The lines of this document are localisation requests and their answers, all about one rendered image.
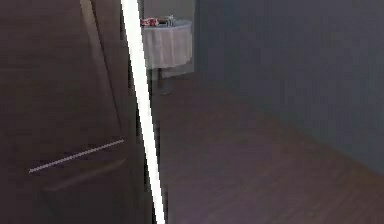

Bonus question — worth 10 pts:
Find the round table with white cloth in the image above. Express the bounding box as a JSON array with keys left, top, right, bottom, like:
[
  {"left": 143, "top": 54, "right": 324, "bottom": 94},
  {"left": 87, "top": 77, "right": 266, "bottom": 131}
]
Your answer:
[{"left": 141, "top": 19, "right": 194, "bottom": 88}]

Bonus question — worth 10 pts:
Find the red and white box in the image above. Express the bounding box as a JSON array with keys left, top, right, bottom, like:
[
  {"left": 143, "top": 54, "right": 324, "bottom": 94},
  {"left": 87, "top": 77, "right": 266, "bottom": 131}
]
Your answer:
[{"left": 140, "top": 17, "right": 160, "bottom": 28}]

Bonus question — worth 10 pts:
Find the dark brown room door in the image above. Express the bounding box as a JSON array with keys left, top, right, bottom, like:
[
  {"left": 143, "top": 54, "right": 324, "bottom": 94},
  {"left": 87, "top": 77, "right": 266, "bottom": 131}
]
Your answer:
[{"left": 0, "top": 0, "right": 167, "bottom": 224}]

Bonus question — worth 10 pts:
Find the grey door handle bar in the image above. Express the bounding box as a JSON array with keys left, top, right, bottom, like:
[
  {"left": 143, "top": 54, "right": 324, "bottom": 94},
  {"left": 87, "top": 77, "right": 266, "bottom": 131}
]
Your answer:
[{"left": 28, "top": 138, "right": 125, "bottom": 175}]

